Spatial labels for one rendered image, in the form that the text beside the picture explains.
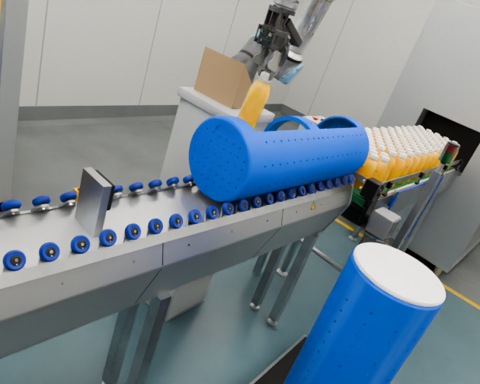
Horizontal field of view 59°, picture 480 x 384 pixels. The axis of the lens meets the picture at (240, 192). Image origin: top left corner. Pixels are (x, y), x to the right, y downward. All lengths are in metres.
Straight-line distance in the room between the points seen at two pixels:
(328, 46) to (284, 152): 5.44
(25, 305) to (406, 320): 0.95
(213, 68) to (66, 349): 1.38
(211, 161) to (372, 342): 0.73
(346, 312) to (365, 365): 0.16
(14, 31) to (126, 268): 1.57
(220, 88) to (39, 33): 2.40
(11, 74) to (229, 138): 1.45
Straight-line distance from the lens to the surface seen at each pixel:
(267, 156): 1.38
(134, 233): 1.16
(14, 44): 2.48
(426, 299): 1.29
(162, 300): 1.49
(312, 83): 6.91
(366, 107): 6.54
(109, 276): 1.17
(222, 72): 1.85
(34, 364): 2.09
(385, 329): 1.28
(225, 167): 1.38
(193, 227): 1.32
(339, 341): 1.35
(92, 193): 1.14
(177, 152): 1.97
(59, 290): 1.11
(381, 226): 2.21
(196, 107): 1.87
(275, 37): 1.33
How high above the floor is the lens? 1.61
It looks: 25 degrees down
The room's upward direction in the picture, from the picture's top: 20 degrees clockwise
